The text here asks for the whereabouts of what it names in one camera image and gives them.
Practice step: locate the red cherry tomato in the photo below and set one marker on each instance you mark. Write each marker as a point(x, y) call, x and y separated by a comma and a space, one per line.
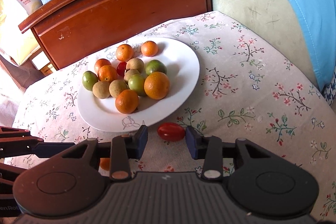
point(171, 131)
point(121, 68)

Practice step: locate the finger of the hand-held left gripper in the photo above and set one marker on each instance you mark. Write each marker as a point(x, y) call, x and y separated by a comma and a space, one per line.
point(52, 149)
point(13, 132)

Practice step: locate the blue and white patterned cloth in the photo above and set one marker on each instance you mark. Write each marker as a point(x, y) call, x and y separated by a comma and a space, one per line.
point(330, 95)

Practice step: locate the brown wooden cabinet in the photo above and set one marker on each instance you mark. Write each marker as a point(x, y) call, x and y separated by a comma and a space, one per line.
point(118, 8)

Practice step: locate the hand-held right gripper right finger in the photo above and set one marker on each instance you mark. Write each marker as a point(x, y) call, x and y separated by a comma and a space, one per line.
point(191, 143)

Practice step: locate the cardboard box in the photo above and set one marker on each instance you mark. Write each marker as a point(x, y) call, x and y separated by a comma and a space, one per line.
point(43, 64)

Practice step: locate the pink checked cloth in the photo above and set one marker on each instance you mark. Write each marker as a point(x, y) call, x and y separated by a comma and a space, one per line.
point(15, 87)

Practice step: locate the green jujube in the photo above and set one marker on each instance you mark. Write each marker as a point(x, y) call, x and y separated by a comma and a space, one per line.
point(156, 67)
point(90, 80)
point(137, 85)

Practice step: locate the small orange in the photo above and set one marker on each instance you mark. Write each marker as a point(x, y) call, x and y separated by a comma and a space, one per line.
point(107, 74)
point(124, 52)
point(105, 164)
point(156, 85)
point(101, 63)
point(149, 48)
point(127, 101)

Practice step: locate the pale green cushion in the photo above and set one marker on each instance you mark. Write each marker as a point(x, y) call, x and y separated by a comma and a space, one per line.
point(257, 16)

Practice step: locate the brown longan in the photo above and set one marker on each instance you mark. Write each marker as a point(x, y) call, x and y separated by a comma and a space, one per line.
point(131, 75)
point(118, 88)
point(101, 89)
point(135, 64)

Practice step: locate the floral tablecloth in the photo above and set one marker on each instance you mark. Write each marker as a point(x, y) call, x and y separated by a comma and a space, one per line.
point(249, 108)

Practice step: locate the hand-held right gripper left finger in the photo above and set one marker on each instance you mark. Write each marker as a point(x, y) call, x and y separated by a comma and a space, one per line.
point(143, 140)

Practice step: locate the white plate with flower print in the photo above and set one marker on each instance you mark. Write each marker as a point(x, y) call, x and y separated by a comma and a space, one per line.
point(178, 69)

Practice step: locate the white and orange paper bag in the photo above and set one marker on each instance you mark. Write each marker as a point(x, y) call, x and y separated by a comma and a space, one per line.
point(15, 3)

